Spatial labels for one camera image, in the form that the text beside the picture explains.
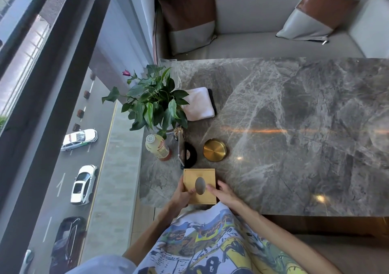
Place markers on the plastic drink bottle red cap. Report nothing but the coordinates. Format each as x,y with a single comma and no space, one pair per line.
157,147

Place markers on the black round disc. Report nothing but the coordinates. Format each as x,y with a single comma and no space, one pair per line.
190,154

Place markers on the person's left hand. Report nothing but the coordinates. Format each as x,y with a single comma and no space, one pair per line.
180,198

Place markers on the green potted plant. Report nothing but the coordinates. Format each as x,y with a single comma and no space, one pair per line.
155,100

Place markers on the clear acrylic sign stand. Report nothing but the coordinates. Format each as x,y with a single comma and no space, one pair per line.
181,149

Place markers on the person's right thumb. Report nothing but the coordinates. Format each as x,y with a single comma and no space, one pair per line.
211,189

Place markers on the folded white towel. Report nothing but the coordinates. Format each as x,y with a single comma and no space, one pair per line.
197,103

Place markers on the dark window frame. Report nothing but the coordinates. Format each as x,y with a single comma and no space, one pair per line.
45,85

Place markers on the white taxi car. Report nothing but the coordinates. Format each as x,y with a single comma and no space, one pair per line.
78,139

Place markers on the person's right hand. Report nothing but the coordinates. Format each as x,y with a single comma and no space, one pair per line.
226,196

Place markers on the beige bench seat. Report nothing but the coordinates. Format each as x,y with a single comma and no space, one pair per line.
343,246

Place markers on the person's left forearm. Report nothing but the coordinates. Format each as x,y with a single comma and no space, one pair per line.
149,235

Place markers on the person's left thumb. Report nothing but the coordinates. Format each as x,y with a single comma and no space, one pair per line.
190,193

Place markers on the person's printed white shirt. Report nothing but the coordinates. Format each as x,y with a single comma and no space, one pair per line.
206,246

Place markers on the round gold metal ashtray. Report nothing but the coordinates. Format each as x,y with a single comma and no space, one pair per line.
214,150

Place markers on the brown and grey pillow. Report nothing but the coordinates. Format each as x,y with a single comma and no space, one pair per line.
316,12
190,18

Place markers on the black car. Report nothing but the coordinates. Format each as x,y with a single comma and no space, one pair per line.
67,245

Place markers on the gold square tissue box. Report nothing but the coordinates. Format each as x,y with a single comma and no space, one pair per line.
199,176

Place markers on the grey car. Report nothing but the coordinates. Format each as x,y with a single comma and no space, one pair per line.
25,262

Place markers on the grey sofa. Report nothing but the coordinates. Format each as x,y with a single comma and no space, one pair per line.
258,21

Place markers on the person's right forearm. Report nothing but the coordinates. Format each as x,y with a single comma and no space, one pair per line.
282,240

